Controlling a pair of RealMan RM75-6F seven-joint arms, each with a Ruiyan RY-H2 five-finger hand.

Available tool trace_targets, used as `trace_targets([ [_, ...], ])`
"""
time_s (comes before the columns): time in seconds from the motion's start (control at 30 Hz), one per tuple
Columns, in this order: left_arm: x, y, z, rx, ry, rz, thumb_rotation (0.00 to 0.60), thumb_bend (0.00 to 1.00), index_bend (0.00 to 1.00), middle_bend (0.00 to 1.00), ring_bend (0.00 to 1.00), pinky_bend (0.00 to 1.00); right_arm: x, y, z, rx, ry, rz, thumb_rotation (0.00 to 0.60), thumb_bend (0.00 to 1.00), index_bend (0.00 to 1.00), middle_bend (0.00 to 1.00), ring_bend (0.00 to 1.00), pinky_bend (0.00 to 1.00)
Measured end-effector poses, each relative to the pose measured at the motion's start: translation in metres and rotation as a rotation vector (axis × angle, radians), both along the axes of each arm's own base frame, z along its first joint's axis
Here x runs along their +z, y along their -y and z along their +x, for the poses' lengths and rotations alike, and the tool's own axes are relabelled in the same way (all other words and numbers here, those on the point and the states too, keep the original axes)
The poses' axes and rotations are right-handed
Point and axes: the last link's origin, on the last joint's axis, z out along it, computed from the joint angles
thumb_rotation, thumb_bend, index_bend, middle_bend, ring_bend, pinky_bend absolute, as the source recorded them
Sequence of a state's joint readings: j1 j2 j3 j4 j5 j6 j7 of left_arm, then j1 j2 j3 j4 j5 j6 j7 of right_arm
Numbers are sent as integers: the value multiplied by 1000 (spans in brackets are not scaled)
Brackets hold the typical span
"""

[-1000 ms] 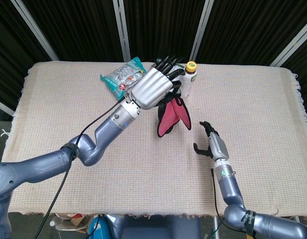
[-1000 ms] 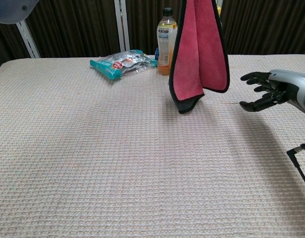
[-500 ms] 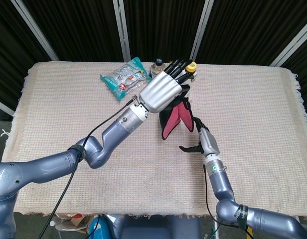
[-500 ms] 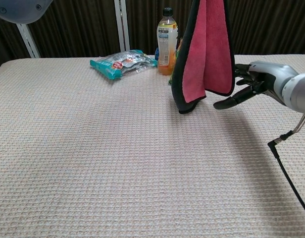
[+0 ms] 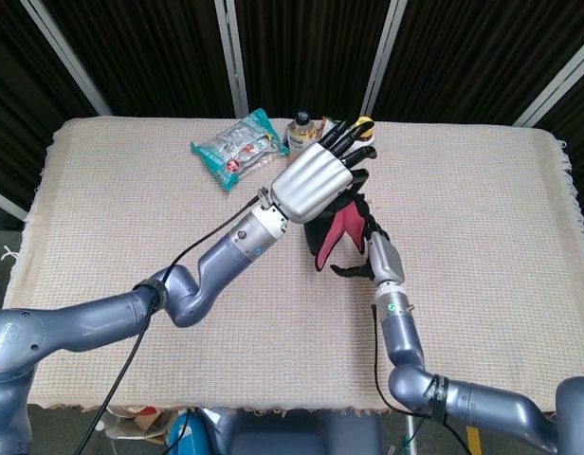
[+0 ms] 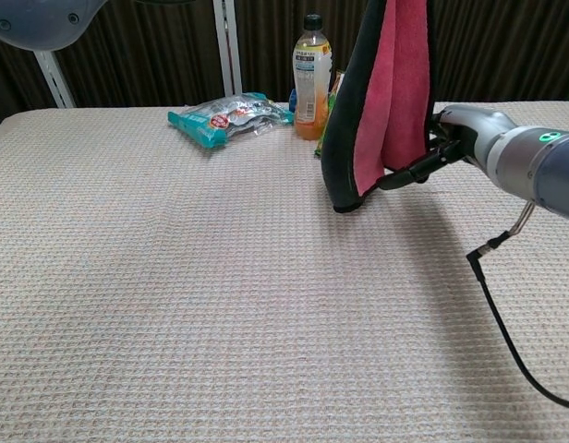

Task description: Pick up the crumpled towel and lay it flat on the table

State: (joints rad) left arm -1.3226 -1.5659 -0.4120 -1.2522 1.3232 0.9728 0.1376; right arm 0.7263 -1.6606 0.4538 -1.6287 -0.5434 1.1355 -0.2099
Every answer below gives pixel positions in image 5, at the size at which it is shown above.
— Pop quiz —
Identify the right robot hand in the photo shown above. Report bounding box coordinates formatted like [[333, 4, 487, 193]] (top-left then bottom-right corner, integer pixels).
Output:
[[330, 208, 407, 288]]

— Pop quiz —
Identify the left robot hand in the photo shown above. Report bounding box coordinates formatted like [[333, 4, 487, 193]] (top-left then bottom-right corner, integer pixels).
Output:
[[269, 118, 379, 225]]

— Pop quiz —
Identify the pink and grey towel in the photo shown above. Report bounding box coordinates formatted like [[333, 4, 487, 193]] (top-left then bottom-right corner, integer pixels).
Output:
[[303, 182, 376, 274]]

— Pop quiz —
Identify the orange juice bottle black cap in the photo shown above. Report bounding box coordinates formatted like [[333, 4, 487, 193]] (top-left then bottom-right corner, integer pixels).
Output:
[[285, 110, 318, 155]]

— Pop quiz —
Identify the teal and silver snack bag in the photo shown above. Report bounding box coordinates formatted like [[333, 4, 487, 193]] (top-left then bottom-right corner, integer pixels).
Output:
[[191, 107, 291, 193]]

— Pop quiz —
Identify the white bottle yellow cap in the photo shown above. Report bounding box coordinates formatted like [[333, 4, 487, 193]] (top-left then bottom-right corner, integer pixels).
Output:
[[354, 115, 377, 146]]

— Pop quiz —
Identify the beige woven tablecloth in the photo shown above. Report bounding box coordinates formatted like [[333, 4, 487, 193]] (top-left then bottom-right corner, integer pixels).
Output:
[[2, 116, 584, 413]]

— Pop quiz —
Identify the dark pleated curtain panel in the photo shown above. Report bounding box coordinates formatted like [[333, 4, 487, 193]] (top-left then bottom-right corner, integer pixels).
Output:
[[40, 0, 239, 118], [533, 80, 584, 157], [372, 0, 584, 127], [234, 0, 395, 119], [0, 0, 101, 209]]

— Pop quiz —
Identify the white metal pole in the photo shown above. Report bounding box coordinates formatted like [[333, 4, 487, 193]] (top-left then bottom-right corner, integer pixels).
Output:
[[404, 410, 420, 455]]

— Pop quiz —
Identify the blue plastic object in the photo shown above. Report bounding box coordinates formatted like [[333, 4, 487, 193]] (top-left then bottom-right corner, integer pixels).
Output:
[[167, 408, 206, 455]]

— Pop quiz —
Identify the brown paper bag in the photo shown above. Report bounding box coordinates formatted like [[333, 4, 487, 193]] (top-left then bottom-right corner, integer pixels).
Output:
[[104, 405, 179, 446]]

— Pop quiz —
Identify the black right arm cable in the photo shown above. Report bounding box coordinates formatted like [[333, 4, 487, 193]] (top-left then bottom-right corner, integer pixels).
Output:
[[371, 305, 476, 455]]

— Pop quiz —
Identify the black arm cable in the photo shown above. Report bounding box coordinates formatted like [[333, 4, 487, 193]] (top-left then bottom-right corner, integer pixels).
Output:
[[371, 305, 476, 455], [76, 187, 272, 455]]

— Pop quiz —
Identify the white partition post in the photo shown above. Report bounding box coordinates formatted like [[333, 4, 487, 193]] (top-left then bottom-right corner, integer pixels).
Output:
[[360, 0, 410, 120], [20, 0, 114, 118], [213, 0, 250, 119], [511, 36, 584, 128], [0, 186, 28, 223]]

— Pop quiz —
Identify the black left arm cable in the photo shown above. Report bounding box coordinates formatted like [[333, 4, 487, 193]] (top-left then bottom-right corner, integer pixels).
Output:
[[76, 187, 272, 455]]

